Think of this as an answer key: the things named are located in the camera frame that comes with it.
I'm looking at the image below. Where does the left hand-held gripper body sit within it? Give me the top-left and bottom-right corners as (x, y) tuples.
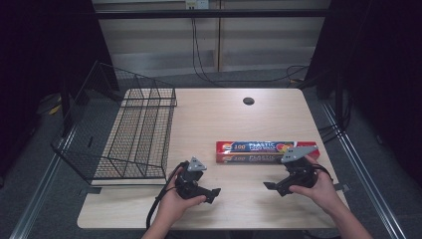
(174, 156), (217, 201)

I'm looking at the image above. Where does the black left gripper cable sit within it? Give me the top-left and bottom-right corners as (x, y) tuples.
(145, 160), (189, 231)

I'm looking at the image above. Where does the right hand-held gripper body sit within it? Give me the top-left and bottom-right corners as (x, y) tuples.
(276, 144), (320, 197)

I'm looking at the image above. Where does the grey tape strip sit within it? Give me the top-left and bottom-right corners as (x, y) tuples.
(332, 182), (351, 193)
(78, 186), (103, 196)

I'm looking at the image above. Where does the black floor cable bundle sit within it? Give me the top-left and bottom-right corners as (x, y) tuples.
(317, 99), (353, 144)

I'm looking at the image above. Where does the person's right hand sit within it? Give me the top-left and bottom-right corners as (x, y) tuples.
(288, 154), (336, 215)

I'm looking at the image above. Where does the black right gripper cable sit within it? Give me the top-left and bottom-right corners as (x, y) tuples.
(312, 163), (334, 182)

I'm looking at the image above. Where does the white wall socket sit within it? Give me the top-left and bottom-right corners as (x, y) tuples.
(184, 0), (210, 10)

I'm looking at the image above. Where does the person's left hand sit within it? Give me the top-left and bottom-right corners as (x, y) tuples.
(157, 166), (207, 223)

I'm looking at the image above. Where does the black hanging wall cable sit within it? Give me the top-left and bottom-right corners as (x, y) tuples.
(190, 17), (311, 89)

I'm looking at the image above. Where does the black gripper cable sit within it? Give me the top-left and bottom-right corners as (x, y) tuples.
(145, 160), (189, 231)
(312, 163), (334, 182)

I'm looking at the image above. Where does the black wire basket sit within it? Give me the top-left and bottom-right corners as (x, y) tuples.
(50, 60), (178, 186)

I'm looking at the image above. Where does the red and blue plastic wrap box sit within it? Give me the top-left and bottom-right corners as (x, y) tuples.
(215, 140), (321, 164)

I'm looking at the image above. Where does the metal floor rail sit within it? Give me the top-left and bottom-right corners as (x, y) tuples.
(318, 102), (408, 239)
(9, 130), (78, 239)

